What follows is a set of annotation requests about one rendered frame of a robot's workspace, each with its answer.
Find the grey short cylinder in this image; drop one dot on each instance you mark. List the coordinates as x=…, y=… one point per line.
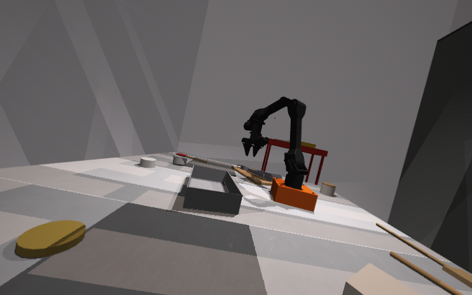
x=147, y=162

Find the grey cylinder with brown top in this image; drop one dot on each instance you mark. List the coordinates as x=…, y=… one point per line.
x=327, y=189

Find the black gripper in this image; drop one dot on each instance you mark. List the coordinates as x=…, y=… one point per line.
x=248, y=143

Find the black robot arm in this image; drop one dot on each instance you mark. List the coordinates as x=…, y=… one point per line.
x=294, y=158

